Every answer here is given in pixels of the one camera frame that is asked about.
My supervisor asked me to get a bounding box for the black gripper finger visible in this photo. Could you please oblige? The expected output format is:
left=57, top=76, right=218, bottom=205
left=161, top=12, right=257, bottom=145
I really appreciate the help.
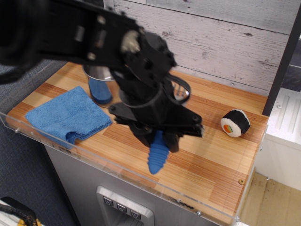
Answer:
left=129, top=124, right=155, bottom=147
left=164, top=132, right=183, bottom=153

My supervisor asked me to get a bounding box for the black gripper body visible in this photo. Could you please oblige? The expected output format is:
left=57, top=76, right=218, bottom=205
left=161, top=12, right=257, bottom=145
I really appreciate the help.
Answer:
left=109, top=77, right=204, bottom=137

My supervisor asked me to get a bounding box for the blue handled metal fork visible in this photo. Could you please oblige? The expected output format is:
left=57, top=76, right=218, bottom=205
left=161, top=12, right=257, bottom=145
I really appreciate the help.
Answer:
left=147, top=86, right=190, bottom=175

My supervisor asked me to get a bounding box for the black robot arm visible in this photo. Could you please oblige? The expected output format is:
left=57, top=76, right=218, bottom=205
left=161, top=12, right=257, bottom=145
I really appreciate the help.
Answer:
left=0, top=0, right=204, bottom=152

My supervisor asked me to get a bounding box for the stainless steel pot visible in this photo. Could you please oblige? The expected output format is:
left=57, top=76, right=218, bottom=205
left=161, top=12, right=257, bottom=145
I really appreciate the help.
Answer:
left=82, top=65, right=121, bottom=108

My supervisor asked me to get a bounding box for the clear acrylic table guard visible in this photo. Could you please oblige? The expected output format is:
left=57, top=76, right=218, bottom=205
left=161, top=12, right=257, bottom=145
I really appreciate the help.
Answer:
left=0, top=46, right=269, bottom=224

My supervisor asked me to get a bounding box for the plush sushi roll toy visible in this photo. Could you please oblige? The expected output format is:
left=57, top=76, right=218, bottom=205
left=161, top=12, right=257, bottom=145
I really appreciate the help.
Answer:
left=221, top=109, right=251, bottom=137

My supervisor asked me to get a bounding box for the blue folded cloth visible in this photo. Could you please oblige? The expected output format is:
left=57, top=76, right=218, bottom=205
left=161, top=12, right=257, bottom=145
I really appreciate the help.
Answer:
left=25, top=86, right=112, bottom=149

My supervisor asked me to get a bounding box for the grey cabinet with button panel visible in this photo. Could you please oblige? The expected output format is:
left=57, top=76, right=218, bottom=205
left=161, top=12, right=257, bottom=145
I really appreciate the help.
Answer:
left=43, top=144, right=221, bottom=226

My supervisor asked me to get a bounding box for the white plastic side surface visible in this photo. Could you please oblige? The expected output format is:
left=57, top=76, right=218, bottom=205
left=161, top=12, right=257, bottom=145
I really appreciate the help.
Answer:
left=254, top=88, right=301, bottom=190

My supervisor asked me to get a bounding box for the yellow object at corner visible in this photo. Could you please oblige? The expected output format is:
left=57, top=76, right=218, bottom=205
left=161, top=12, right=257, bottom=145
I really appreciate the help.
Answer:
left=17, top=219, right=43, bottom=226

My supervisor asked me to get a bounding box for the black vertical post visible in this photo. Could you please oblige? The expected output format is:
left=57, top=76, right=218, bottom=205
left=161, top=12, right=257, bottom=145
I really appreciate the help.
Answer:
left=262, top=6, right=301, bottom=116

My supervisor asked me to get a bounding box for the black braided cable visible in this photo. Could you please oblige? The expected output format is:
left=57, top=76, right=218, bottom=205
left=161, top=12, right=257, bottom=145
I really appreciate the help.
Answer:
left=0, top=203, right=37, bottom=226

